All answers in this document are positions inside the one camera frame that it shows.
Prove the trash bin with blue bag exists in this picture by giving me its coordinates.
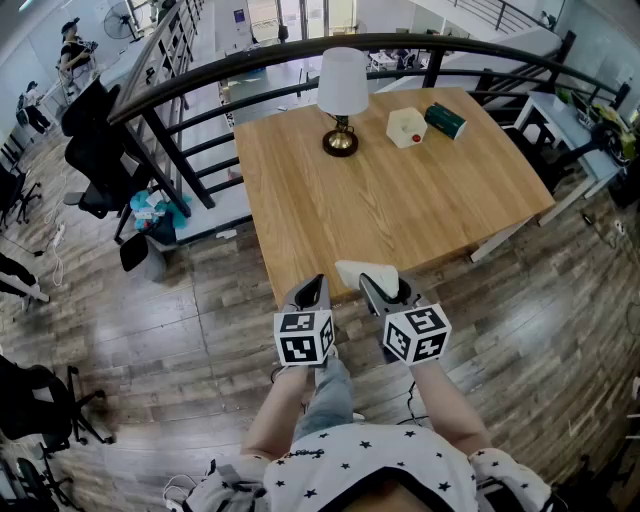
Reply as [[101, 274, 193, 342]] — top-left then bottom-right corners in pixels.
[[129, 188, 194, 246]]

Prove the person's left forearm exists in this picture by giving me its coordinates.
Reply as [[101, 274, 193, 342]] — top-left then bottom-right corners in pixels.
[[239, 367, 321, 461]]

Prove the black metal railing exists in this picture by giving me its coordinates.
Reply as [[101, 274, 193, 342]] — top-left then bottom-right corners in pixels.
[[106, 30, 632, 246]]

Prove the white side table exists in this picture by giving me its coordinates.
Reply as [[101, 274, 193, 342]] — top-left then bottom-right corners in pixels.
[[514, 89, 626, 226]]

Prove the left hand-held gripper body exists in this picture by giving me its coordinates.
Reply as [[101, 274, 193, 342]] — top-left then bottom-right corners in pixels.
[[273, 309, 341, 371]]

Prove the grey trash bin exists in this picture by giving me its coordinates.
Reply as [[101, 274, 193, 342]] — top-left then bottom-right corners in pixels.
[[119, 233, 169, 282]]

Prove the person's jeans leg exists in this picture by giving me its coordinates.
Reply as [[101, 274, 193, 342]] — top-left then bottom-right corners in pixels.
[[292, 357, 356, 444]]

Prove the tall black office chair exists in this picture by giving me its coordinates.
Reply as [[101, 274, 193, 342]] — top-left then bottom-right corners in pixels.
[[60, 77, 151, 221]]

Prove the white shade table lamp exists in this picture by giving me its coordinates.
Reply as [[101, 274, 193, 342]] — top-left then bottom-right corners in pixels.
[[317, 47, 370, 158]]

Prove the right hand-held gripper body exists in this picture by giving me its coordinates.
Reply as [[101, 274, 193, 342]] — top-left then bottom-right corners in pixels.
[[382, 302, 453, 368]]

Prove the standing fan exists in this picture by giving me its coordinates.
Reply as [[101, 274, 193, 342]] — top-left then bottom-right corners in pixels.
[[103, 0, 142, 45]]

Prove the green potted plant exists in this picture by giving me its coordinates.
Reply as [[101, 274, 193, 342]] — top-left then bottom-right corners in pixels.
[[555, 87, 586, 109]]

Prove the green box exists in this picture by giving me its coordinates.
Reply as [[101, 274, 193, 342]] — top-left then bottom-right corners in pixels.
[[423, 102, 468, 140]]

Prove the person's star print shirt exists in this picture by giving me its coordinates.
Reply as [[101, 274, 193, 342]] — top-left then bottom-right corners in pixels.
[[182, 423, 554, 512]]

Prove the white desk organizer box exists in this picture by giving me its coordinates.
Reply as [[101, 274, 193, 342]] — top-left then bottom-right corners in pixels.
[[385, 106, 428, 150]]

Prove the person's right forearm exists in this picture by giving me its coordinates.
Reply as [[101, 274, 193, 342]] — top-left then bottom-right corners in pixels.
[[412, 359, 494, 456]]

